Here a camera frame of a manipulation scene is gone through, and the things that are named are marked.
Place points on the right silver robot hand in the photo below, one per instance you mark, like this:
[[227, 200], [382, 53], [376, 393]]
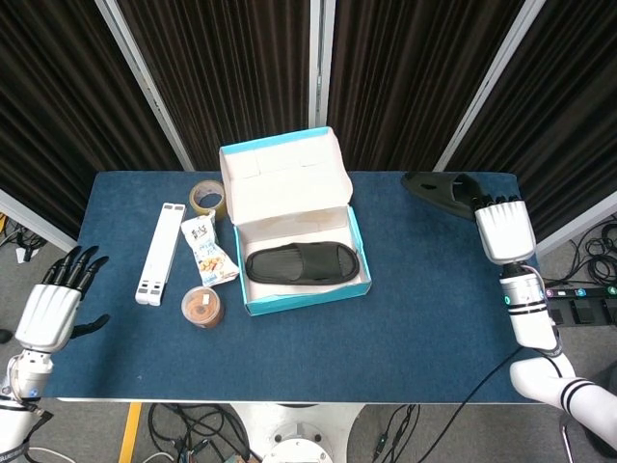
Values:
[[506, 231]]

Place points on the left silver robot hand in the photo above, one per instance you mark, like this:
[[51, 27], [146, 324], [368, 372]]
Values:
[[48, 313]]

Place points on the black slipper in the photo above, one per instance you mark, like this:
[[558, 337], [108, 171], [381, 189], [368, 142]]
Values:
[[434, 193], [299, 263]]

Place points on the light blue shoe box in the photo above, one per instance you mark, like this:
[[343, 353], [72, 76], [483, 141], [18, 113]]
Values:
[[289, 188]]

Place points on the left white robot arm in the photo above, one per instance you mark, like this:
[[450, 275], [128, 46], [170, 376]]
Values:
[[29, 371]]

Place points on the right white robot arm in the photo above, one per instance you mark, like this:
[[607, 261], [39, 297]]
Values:
[[530, 318]]

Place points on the black foot pedal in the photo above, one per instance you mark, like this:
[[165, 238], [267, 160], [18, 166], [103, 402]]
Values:
[[560, 316], [610, 308], [584, 311]]

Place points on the dark pleated curtain panel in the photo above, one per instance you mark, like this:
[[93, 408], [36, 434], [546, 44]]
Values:
[[569, 120], [231, 72], [58, 96], [410, 72]]

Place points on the white folding laptop stand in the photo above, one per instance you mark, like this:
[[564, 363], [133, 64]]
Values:
[[161, 251]]

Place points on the yellow floor tape strip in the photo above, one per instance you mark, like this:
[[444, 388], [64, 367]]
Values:
[[130, 434]]

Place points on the clear jar of rubber bands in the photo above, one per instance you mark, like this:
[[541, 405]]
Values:
[[202, 308]]

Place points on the white peanut snack bag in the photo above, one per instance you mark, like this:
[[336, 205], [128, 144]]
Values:
[[209, 255]]

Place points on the tan packing tape roll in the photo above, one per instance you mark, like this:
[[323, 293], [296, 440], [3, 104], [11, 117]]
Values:
[[217, 205]]

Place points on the blue table mat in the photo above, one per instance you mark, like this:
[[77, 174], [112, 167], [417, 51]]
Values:
[[337, 357]]

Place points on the white partition frame rail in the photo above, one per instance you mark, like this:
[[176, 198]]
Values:
[[578, 224], [34, 217]]

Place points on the white partition frame post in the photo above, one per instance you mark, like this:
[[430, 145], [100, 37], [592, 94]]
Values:
[[500, 72], [139, 72], [325, 48]]

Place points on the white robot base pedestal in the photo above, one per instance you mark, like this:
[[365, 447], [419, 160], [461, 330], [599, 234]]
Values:
[[294, 429]]

